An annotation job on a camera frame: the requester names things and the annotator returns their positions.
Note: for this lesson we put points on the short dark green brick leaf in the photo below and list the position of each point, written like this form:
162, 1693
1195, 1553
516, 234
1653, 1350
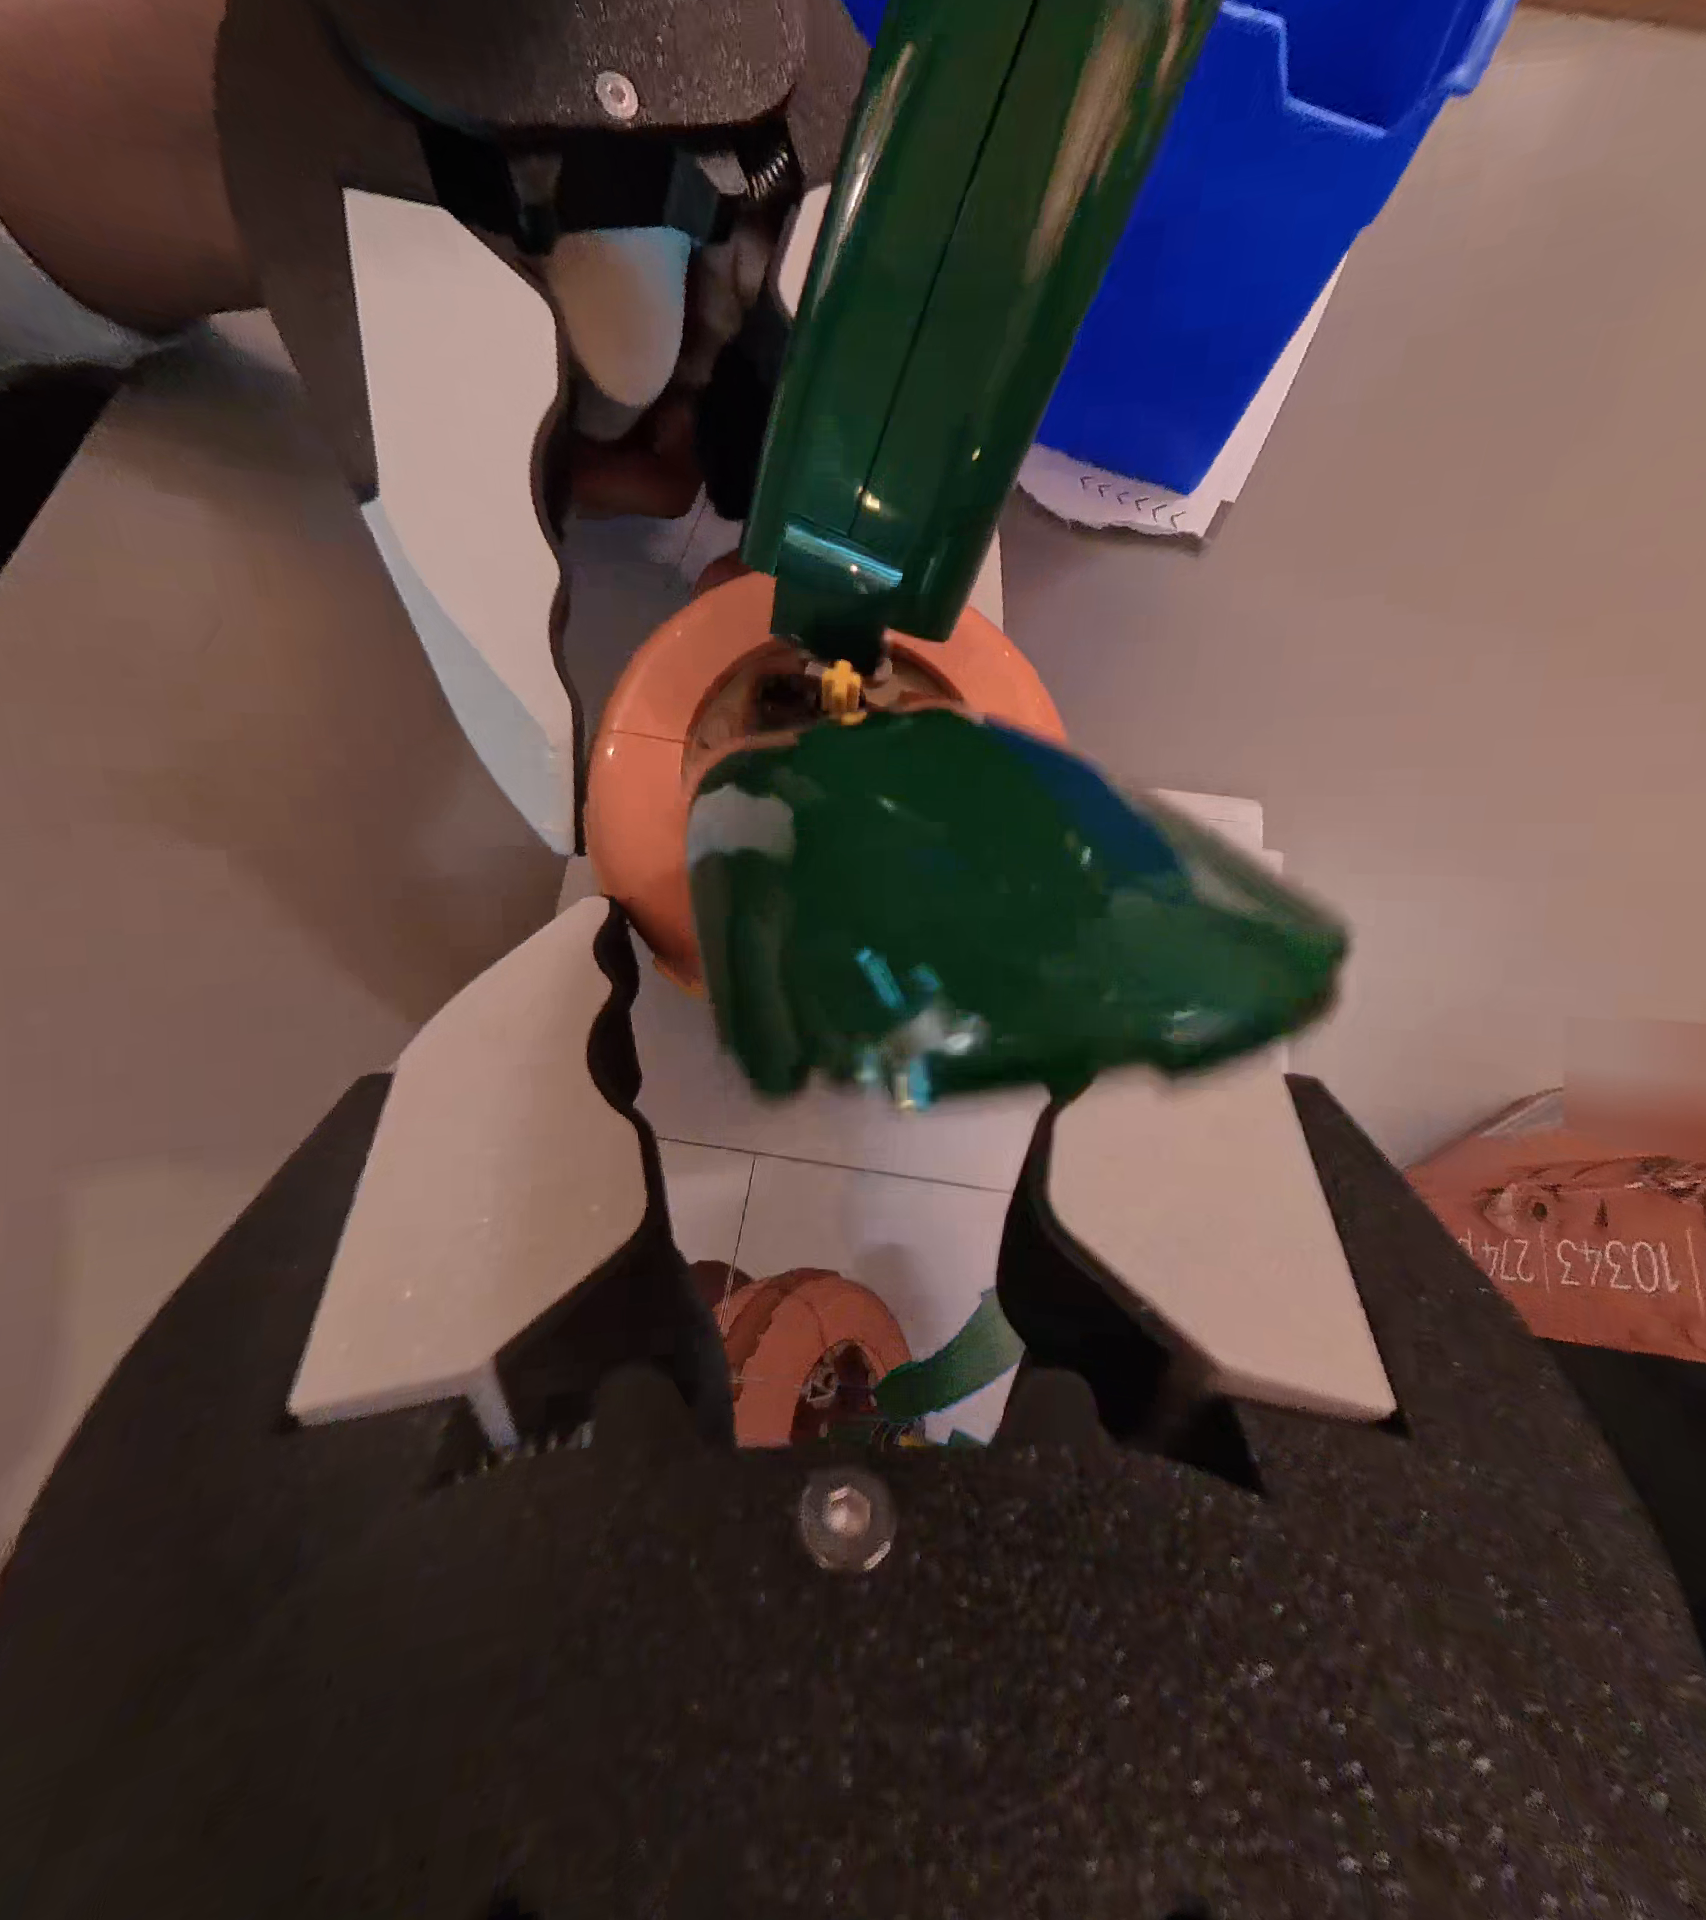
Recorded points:
972, 914

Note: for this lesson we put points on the long dark green brick leaf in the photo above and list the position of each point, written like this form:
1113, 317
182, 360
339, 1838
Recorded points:
942, 300

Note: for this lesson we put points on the black orchid product box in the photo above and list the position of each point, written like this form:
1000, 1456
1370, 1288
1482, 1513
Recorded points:
1619, 1274

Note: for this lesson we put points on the person's left hand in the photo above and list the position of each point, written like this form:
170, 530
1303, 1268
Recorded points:
628, 464

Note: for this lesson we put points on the blue plastic bin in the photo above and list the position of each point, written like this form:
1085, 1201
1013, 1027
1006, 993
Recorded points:
1212, 300

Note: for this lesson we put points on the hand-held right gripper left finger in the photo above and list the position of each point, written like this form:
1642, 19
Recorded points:
478, 1201

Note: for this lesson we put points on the peach toy brick flowerpot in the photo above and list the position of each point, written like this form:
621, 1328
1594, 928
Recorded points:
637, 810

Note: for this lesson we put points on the white torn paper sheet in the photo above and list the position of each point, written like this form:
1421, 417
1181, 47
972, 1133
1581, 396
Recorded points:
1139, 518

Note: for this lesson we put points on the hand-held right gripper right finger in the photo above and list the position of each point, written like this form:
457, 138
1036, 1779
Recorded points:
1199, 1245

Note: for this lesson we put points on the white instruction booklet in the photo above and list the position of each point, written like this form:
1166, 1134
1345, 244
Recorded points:
853, 1215

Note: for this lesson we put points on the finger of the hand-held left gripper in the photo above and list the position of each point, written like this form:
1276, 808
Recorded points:
448, 451
803, 240

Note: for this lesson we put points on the grey desk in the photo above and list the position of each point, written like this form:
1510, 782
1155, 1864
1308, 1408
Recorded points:
192, 750

